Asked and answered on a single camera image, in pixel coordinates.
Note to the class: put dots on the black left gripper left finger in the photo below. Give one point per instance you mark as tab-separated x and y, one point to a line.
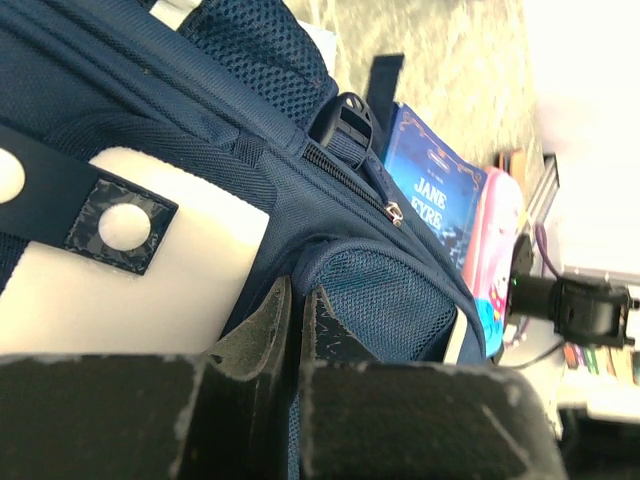
222	414

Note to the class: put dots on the navy blue student backpack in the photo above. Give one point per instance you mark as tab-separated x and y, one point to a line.
184	178

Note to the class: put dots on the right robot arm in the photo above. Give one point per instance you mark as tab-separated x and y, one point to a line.
584	310

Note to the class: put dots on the pink cartoon pencil case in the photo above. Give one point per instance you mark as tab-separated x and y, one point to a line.
488	261

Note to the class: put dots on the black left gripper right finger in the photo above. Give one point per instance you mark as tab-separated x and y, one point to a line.
363	419

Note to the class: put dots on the Jane Eyre blue book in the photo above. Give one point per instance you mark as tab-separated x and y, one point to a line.
443	189

